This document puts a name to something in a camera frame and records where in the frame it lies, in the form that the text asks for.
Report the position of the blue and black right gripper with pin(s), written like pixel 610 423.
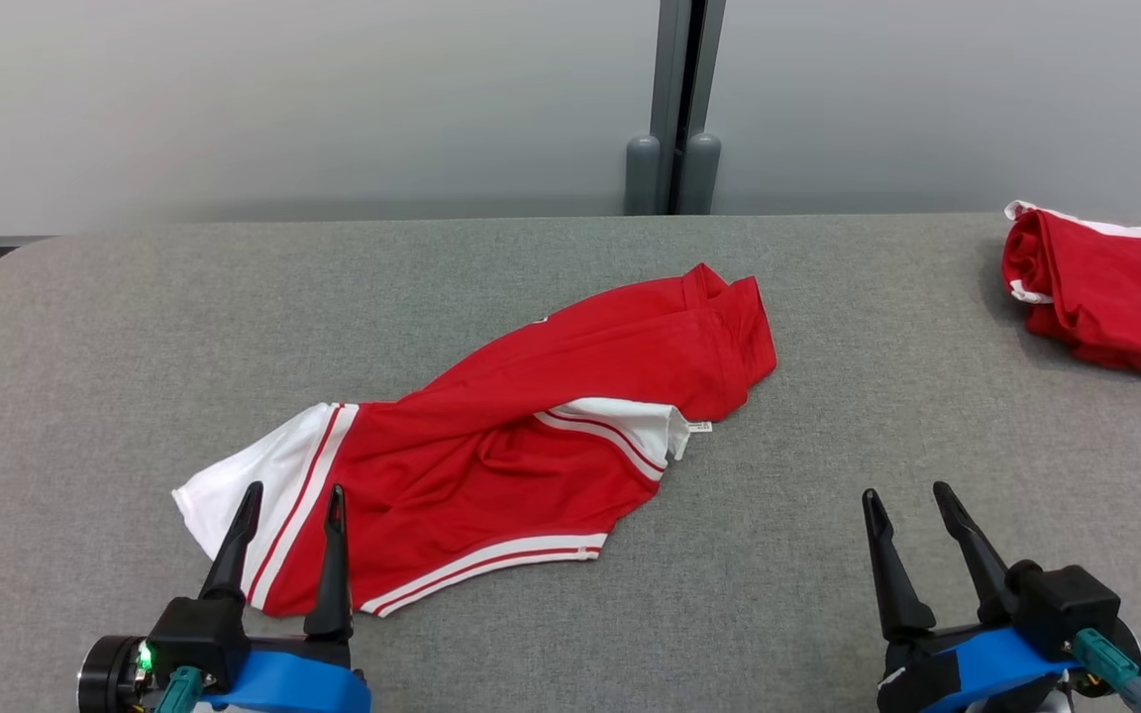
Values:
pixel 967 668

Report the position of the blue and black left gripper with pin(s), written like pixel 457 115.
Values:
pixel 293 683

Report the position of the red jersey with white sleeves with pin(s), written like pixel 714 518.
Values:
pixel 491 446

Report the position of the red shirt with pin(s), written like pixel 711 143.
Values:
pixel 1105 287

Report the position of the black round right gripper motor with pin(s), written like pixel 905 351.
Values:
pixel 1130 644

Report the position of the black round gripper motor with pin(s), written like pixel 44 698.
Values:
pixel 105 678
pixel 1130 644

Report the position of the black round left gripper motor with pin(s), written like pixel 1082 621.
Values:
pixel 105 678

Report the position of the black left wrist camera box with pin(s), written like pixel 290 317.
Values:
pixel 199 639

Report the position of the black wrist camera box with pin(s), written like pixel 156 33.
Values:
pixel 199 639
pixel 1066 604

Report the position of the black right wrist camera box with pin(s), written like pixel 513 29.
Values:
pixel 1066 604

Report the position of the teal left camera connector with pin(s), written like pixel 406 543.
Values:
pixel 179 691

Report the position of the teal camera connector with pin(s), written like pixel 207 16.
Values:
pixel 1110 663
pixel 179 691

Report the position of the teal right camera connector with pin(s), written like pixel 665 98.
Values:
pixel 1110 663

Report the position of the grey metal partition post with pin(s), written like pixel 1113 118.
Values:
pixel 674 99

